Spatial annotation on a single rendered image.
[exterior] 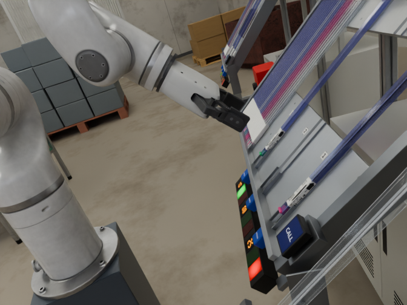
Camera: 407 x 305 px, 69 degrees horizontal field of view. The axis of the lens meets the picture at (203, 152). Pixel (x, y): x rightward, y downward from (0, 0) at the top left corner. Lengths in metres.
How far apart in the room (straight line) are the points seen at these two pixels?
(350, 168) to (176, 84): 0.30
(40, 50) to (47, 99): 0.63
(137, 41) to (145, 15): 8.20
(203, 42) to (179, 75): 5.82
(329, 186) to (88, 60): 0.40
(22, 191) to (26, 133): 0.11
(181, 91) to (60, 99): 4.09
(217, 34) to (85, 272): 5.96
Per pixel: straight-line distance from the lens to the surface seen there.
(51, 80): 4.52
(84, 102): 4.51
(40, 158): 0.61
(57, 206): 0.61
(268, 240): 0.53
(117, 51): 0.46
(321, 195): 0.50
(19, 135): 0.64
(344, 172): 0.49
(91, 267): 0.68
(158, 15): 8.77
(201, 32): 6.30
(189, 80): 0.50
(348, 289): 1.38
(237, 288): 1.43
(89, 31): 0.45
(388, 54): 1.19
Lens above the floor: 1.10
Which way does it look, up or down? 25 degrees down
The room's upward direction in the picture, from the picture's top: 18 degrees counter-clockwise
